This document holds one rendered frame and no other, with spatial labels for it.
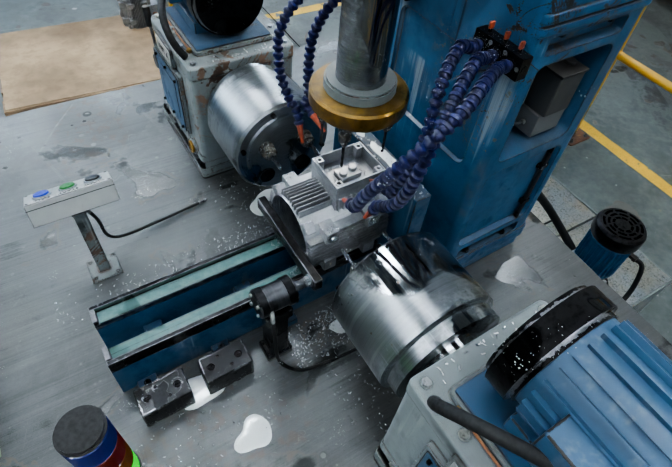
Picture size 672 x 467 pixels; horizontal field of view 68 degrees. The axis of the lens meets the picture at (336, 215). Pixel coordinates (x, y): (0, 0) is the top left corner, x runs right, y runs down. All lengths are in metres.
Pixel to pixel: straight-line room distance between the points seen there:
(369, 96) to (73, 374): 0.83
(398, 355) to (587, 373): 0.32
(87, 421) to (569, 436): 0.55
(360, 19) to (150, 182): 0.90
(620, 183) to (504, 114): 2.29
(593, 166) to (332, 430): 2.46
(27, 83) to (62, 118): 1.46
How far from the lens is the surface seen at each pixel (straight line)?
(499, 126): 0.95
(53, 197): 1.15
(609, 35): 1.05
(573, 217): 2.19
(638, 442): 0.64
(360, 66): 0.85
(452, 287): 0.86
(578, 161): 3.20
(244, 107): 1.18
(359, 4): 0.80
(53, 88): 3.17
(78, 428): 0.71
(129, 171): 1.57
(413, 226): 1.06
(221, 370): 1.09
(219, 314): 1.07
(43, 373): 1.26
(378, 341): 0.86
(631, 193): 3.17
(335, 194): 1.00
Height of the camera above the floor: 1.85
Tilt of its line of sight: 49 degrees down
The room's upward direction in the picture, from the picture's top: 7 degrees clockwise
